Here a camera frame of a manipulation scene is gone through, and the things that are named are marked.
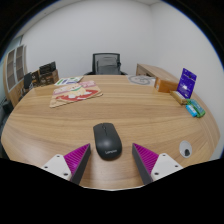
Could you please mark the orange-brown box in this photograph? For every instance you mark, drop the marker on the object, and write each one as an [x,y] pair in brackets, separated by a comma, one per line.
[166,85]

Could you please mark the white sticker sheet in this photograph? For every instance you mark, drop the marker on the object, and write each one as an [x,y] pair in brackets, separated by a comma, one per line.
[68,80]

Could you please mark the wooden shelf unit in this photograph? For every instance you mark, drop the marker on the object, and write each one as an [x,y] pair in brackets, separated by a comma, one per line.
[11,86]

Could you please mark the black mesh office chair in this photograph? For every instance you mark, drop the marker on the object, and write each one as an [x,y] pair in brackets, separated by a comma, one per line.
[94,63]

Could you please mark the black computer mouse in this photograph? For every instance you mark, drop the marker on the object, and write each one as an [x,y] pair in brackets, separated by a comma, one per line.
[107,141]

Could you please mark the small blue box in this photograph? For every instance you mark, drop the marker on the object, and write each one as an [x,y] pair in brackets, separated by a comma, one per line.
[191,110]

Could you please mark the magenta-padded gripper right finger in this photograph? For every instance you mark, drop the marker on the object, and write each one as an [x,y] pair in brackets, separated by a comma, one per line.
[163,165]

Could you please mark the small green box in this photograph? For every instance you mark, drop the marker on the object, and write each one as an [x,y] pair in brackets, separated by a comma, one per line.
[197,108]

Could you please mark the large brown cardboard box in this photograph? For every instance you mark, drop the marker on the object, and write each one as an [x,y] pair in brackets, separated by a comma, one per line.
[50,78]

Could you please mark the grey backpack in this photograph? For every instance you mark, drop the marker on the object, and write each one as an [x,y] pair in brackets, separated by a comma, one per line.
[108,65]

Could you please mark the black armchair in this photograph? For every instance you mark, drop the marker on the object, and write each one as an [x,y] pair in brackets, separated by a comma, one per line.
[7,106]

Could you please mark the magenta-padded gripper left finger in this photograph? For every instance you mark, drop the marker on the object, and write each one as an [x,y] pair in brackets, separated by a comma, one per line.
[60,164]

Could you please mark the wooden side desk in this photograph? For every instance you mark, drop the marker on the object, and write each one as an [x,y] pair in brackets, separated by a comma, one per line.
[153,70]

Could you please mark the small beige box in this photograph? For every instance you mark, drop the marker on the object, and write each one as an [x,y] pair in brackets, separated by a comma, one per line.
[178,97]

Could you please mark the purple standing card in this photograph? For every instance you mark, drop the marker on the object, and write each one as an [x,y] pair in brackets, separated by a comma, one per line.
[186,83]

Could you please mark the black visitor chair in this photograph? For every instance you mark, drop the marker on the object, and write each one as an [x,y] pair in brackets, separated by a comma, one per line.
[27,81]

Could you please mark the black cardboard box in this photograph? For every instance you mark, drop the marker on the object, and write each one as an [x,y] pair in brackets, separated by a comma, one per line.
[47,68]

